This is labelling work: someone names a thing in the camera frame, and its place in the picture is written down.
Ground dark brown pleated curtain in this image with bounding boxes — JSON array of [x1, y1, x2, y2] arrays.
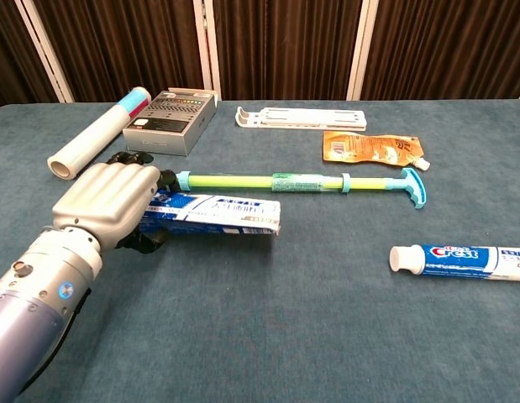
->
[[0, 0, 520, 110]]

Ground blue white toothpaste tube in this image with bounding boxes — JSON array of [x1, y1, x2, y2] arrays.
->
[[388, 243, 520, 282]]

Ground green blue water squirter toy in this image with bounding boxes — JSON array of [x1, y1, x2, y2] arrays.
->
[[174, 166, 428, 210]]

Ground white folding stand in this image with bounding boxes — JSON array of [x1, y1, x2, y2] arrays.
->
[[235, 106, 368, 132]]

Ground grey printed product box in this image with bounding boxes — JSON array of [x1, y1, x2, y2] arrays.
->
[[122, 86, 220, 158]]

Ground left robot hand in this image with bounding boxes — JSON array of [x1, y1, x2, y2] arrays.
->
[[52, 150, 180, 255]]

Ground blue white toothpaste box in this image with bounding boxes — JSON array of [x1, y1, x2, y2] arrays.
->
[[137, 191, 281, 237]]

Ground blue felt table cover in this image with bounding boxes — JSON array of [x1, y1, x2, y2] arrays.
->
[[0, 98, 520, 403]]

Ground white roll with blue label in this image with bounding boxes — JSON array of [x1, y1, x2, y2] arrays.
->
[[47, 86, 152, 181]]

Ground orange spout pouch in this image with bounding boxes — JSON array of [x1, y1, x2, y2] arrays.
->
[[322, 129, 432, 171]]

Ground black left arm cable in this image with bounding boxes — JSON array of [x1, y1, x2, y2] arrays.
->
[[15, 287, 92, 400]]

